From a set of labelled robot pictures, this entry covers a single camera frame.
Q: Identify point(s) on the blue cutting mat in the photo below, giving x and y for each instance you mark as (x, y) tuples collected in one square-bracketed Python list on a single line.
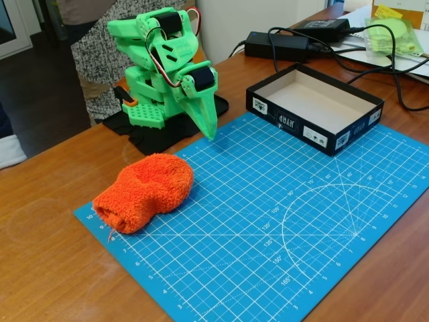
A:
[(241, 218)]

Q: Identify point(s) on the black power adapter blue light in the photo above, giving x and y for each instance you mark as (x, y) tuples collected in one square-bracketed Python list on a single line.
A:
[(261, 45)]

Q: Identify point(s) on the dark blue cardboard box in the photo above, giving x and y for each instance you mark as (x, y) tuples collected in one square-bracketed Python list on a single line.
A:
[(301, 124)]

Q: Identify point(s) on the white papers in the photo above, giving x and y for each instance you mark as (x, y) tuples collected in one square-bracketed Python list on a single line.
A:
[(415, 67)]

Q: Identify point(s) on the green plastic parts bag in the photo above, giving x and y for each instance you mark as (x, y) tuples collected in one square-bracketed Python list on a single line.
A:
[(402, 37)]

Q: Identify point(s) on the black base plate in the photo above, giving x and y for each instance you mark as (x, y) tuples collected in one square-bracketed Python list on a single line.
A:
[(157, 139)]

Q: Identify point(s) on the yellow sticky note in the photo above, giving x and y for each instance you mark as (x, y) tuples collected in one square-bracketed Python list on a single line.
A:
[(388, 11)]

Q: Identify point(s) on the black power adapter white label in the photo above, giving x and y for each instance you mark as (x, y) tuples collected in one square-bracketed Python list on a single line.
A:
[(321, 26)]

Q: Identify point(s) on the green gripper black servo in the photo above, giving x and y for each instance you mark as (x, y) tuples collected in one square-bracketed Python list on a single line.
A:
[(202, 96)]

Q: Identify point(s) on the white window frame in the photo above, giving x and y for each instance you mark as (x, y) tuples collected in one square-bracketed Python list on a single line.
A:
[(15, 47)]

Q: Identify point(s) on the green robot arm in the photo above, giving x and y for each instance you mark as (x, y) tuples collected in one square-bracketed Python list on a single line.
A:
[(134, 33)]

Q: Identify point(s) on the person in speckled top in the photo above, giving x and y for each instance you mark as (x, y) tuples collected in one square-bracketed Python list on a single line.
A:
[(97, 53)]

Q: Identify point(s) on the brown cardboard box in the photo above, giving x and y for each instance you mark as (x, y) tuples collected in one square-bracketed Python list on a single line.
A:
[(415, 15)]

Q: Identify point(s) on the black orange table clamp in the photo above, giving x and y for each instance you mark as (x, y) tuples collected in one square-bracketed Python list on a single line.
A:
[(125, 97)]

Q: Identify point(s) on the white fabric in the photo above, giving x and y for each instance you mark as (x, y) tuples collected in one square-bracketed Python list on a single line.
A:
[(10, 152)]

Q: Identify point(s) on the orange fuzzy sock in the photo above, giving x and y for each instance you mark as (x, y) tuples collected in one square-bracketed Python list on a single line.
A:
[(151, 188)]

